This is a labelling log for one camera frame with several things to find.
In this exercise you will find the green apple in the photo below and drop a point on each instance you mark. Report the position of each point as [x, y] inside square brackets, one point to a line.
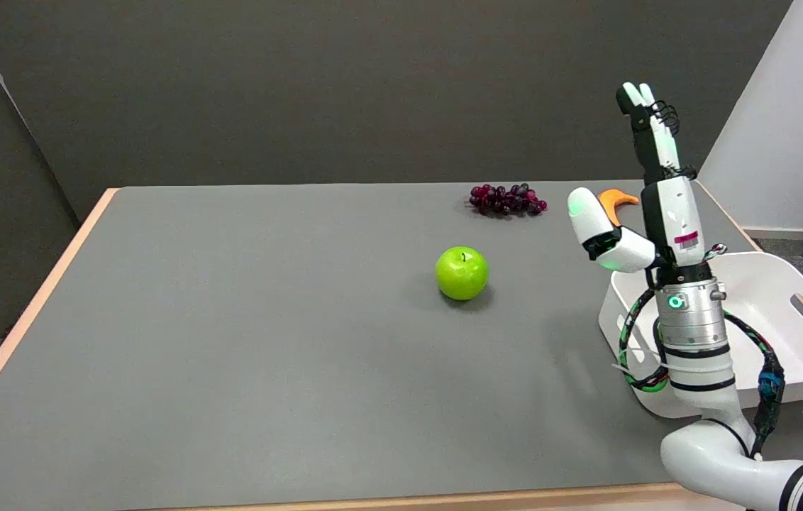
[462, 272]

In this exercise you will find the orange curved fruit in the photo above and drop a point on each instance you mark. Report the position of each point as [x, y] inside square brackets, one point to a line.
[613, 201]

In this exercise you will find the white panel board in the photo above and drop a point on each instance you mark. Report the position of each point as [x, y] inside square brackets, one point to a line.
[792, 121]

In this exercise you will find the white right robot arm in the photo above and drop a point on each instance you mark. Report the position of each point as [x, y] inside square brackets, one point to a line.
[703, 369]

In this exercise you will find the purple grape bunch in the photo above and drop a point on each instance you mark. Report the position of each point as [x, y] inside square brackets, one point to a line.
[507, 199]

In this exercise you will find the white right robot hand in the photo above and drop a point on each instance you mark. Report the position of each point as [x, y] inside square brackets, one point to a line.
[671, 213]

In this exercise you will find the white plastic bin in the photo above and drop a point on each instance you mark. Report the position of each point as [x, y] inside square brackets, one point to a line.
[763, 333]

